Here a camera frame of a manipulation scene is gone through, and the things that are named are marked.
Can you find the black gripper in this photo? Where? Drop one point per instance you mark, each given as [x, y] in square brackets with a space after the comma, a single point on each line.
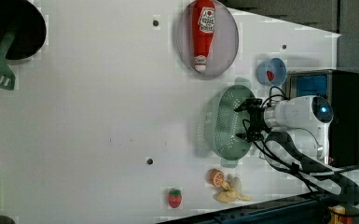
[257, 124]

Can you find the green plastic strainer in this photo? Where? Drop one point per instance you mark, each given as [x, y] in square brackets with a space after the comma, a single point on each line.
[221, 123]

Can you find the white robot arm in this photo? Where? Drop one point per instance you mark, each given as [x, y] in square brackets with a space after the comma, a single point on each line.
[294, 138]

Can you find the small red strawberry in cup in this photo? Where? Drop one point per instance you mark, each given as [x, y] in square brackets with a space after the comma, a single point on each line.
[270, 76]

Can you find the blue plastic cup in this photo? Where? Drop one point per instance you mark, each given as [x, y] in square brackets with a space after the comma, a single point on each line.
[272, 72]

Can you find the orange half toy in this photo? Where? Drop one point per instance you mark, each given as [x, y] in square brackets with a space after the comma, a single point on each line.
[216, 177]

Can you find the peeled banana toy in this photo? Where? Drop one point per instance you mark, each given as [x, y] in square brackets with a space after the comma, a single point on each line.
[231, 192]

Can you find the grey oval plate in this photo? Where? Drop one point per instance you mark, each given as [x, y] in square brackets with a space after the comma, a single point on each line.
[224, 47]

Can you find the black toaster oven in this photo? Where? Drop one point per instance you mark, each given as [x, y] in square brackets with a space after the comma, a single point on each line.
[341, 90]

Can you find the red ketchup bottle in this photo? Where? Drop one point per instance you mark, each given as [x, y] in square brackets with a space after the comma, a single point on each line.
[203, 24]

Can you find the red strawberry toy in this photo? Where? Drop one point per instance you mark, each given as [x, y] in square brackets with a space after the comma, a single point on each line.
[174, 198]

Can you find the green plastic spatula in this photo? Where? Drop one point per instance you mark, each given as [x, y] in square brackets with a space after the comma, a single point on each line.
[7, 77]

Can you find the black cylinder cup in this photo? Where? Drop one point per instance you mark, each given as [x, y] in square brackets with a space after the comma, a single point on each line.
[7, 220]

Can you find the black cylinder container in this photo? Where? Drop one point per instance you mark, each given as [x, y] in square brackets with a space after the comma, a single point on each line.
[27, 23]

